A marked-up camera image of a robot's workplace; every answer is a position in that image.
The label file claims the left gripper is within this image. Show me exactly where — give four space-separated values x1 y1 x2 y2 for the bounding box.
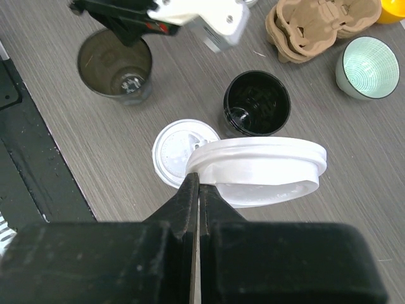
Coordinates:
69 0 180 46

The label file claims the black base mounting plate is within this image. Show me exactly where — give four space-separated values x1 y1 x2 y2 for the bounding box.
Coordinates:
1 47 96 231

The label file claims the light green bowl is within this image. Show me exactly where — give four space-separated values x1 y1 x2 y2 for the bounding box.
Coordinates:
335 36 400 101

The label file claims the cardboard cup carrier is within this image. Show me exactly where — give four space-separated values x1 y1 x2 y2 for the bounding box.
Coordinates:
265 0 382 64

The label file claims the white cup lid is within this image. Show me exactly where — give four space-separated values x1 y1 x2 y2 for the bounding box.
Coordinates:
186 137 327 208
152 119 220 189

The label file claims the black paper coffee cup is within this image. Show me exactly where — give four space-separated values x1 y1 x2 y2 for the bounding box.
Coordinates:
77 29 153 106

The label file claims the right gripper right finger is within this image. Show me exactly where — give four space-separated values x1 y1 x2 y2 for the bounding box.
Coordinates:
199 185 388 303

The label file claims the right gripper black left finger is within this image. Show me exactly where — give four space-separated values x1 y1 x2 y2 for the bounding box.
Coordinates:
1 174 199 303

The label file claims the orange bowl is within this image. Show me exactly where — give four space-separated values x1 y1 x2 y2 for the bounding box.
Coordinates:
377 0 405 24

